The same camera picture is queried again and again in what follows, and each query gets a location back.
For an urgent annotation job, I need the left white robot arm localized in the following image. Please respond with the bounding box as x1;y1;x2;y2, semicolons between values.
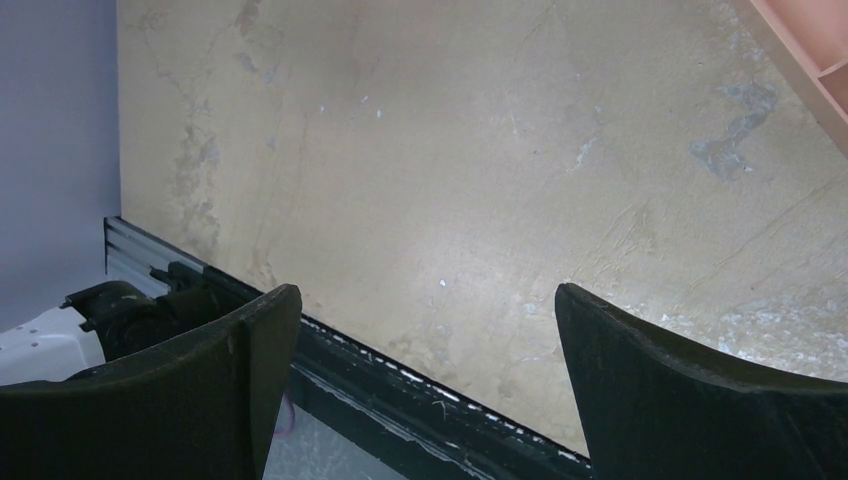
1;281;225;386

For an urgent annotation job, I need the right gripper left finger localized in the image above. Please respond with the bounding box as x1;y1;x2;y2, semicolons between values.
1;284;302;479

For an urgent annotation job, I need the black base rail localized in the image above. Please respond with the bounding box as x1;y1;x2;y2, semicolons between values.
287;314;592;479

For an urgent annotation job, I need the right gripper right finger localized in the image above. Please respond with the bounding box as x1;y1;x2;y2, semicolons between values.
555;283;847;479

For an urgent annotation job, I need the peach plastic file organizer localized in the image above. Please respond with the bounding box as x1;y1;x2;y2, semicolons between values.
740;0;847;154

